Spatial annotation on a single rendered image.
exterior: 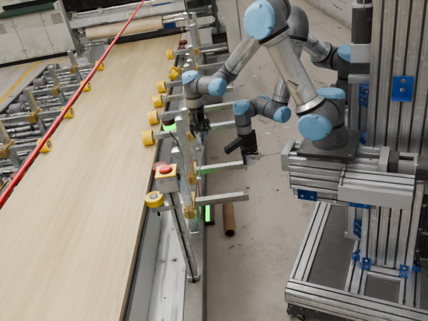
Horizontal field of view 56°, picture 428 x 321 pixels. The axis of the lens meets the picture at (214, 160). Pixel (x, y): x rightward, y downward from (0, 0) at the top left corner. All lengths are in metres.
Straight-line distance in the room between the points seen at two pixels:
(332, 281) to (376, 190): 0.78
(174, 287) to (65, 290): 0.46
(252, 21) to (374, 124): 0.73
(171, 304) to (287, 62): 1.04
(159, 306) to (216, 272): 0.95
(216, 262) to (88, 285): 1.32
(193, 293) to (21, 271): 0.65
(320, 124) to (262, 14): 0.43
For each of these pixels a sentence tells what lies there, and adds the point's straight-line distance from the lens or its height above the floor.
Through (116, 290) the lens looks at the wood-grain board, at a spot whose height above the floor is 0.90.
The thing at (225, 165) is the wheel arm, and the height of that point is 0.86.
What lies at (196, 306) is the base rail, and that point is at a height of 0.70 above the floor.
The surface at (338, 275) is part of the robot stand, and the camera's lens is 2.28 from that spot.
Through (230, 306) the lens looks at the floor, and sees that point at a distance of 2.45.
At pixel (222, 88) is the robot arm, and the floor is 1.30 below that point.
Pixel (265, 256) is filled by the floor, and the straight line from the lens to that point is 2.67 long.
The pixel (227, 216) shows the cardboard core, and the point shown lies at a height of 0.08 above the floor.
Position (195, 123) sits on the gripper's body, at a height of 1.15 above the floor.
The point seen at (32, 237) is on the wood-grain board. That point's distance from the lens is 1.85.
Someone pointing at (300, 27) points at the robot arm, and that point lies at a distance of 1.76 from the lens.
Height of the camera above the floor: 1.92
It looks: 32 degrees down
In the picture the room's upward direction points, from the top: 11 degrees counter-clockwise
